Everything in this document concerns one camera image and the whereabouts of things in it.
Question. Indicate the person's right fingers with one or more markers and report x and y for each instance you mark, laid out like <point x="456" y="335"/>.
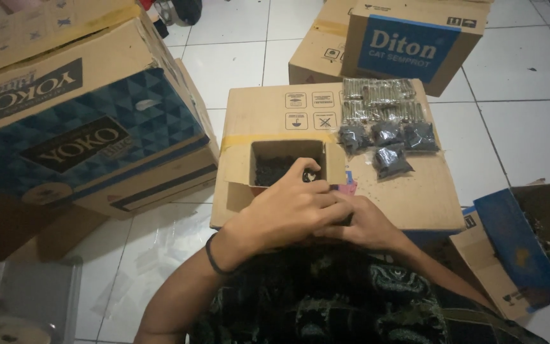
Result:
<point x="351" y="229"/>

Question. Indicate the heap of black screws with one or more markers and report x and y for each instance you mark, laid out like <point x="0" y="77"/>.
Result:
<point x="272" y="171"/>

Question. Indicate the person's left hand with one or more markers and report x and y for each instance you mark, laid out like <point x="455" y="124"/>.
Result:
<point x="275" y="215"/>

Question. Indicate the flat cardboard box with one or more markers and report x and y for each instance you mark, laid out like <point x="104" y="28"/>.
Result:
<point x="399" y="200"/>

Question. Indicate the clear plastic container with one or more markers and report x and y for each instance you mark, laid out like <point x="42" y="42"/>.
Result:
<point x="22" y="306"/>

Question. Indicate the black screw packet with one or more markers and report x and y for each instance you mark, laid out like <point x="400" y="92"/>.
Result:
<point x="420" y="136"/>
<point x="386" y="133"/>
<point x="354" y="138"/>
<point x="391" y="160"/>

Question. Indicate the pile of silver screw packets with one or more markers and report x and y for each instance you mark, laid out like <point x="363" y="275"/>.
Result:
<point x="380" y="98"/>

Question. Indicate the person's right hand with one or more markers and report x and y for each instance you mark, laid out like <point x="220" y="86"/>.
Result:
<point x="375" y="229"/>

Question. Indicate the cardboard box with blue label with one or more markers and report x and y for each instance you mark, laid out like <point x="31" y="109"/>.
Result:
<point x="408" y="45"/>

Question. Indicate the plain brown cardboard box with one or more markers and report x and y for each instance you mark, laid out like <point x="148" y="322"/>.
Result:
<point x="315" y="52"/>

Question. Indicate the flattened brown cardboard sheet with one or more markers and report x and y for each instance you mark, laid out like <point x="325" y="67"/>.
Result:
<point x="22" y="229"/>

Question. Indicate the large blue patterned cardboard box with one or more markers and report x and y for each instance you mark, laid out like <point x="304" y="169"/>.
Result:
<point x="84" y="129"/>

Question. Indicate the small clear plastic bag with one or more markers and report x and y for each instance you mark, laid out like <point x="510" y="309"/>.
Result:
<point x="310" y="177"/>

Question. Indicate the black wristband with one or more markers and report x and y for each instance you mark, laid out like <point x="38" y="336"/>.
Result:
<point x="213" y="260"/>

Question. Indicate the dark patterned shirt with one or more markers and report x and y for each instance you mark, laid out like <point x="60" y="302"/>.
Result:
<point x="332" y="301"/>

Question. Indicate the black shoe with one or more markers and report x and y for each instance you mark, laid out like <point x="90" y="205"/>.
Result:
<point x="179" y="10"/>

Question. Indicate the small open cardboard box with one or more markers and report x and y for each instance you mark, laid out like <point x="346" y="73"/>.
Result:
<point x="241" y="165"/>

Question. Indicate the open blue cardboard box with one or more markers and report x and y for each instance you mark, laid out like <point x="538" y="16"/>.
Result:
<point x="518" y="248"/>

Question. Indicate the person's left fingers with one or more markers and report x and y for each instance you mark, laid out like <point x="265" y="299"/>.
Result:
<point x="315" y="196"/>

